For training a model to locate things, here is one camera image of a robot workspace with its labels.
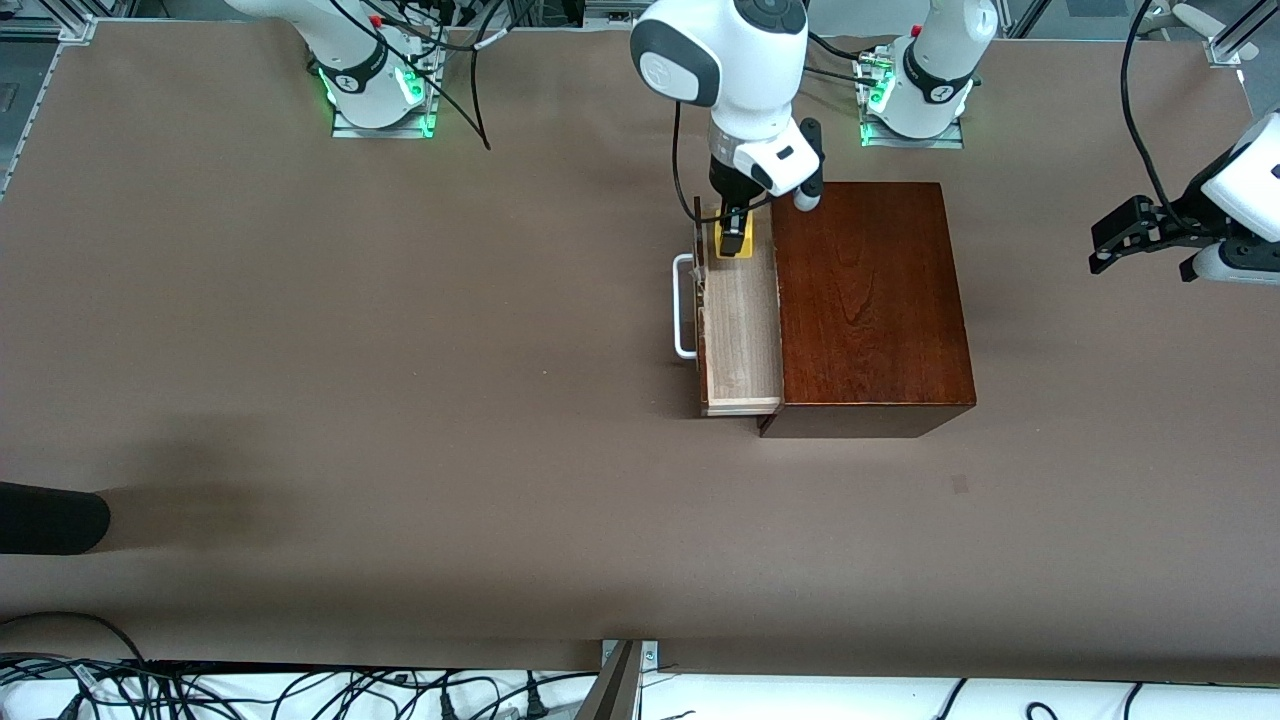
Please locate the dark wooden drawer cabinet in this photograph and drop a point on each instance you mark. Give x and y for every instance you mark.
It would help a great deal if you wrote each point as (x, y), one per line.
(870, 300)

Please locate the yellow cube block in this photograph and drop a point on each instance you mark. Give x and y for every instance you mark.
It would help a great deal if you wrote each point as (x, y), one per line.
(720, 246)

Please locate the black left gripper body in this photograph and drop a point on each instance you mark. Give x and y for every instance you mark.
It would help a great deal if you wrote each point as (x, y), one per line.
(1176, 228)

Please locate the black power plug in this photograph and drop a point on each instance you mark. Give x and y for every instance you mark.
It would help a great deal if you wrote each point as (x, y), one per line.
(449, 706)
(534, 702)

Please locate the black cylindrical object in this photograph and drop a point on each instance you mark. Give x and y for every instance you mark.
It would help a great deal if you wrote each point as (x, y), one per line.
(50, 518)

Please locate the beige chair part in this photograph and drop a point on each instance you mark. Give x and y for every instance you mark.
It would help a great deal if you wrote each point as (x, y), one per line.
(1185, 15)

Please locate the aluminium frame rail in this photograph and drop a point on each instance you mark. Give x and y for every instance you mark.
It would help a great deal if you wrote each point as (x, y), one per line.
(610, 18)

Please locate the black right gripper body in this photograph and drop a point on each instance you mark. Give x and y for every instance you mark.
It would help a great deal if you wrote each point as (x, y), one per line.
(731, 189)

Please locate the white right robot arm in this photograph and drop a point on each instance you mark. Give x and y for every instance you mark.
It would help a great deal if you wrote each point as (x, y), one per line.
(740, 60)

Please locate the grey metal post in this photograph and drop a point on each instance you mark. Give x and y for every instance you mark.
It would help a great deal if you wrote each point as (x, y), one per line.
(612, 692)

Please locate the silver bracket plate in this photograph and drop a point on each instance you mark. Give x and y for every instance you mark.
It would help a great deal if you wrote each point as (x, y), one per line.
(650, 655)

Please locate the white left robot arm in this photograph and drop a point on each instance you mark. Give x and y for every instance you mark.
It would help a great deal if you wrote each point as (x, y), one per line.
(940, 60)

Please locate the aluminium corner bracket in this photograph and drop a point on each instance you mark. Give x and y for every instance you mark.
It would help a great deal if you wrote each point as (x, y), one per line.
(1222, 55)

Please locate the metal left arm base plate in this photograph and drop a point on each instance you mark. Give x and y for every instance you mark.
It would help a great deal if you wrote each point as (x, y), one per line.
(875, 140)

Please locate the brown table cover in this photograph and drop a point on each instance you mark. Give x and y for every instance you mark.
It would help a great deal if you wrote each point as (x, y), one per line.
(400, 400)

